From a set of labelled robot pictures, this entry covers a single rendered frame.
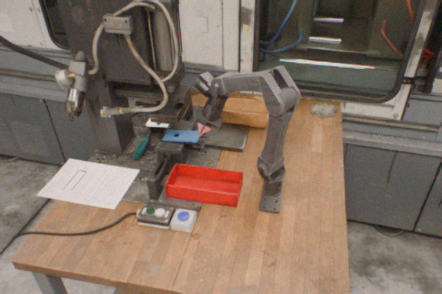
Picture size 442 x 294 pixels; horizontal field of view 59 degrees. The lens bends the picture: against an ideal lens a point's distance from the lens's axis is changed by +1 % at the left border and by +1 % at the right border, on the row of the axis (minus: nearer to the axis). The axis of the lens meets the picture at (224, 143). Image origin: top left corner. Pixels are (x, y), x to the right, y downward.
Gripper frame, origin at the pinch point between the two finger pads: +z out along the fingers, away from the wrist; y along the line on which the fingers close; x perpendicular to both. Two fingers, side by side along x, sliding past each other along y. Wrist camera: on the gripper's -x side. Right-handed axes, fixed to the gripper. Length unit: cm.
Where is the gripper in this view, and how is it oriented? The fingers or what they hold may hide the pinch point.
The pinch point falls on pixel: (200, 133)
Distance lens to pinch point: 148.2
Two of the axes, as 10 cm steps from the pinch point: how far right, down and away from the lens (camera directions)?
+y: -8.9, -4.4, -0.9
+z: -4.0, 6.8, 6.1
